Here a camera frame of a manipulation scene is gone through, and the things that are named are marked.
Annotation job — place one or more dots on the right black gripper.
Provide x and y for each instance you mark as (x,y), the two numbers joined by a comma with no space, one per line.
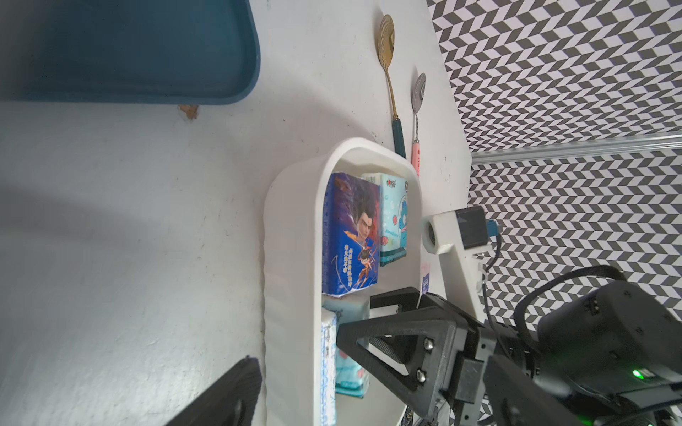
(452,369)

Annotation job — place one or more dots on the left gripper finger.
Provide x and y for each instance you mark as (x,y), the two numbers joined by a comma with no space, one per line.
(231,400)

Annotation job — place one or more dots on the teal tissue pack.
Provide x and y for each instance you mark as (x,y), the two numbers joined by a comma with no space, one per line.
(393,214)
(351,378)

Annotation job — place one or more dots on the clear light blue tissue pack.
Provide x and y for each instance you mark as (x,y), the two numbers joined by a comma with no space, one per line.
(328,367)

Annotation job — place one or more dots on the cartoon dark blue tissue pack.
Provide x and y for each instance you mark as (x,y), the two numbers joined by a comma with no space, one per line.
(350,235)

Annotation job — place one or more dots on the white plastic storage box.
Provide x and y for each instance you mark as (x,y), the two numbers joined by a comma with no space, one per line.
(293,269)

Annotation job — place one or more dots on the pink tissue pack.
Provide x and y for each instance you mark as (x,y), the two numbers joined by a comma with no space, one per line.
(425,271)

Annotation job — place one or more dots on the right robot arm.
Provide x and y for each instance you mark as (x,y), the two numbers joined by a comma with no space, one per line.
(611,357)

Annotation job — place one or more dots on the teal rectangular tray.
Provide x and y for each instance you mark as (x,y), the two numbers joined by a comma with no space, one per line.
(147,52)

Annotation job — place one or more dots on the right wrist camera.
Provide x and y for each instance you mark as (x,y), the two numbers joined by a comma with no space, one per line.
(458,238)

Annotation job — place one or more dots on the silver spoon pink handle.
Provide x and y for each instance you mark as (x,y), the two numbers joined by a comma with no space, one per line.
(417,99)

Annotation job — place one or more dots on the gold spoon green handle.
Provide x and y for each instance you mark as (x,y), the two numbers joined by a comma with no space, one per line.
(385,52)

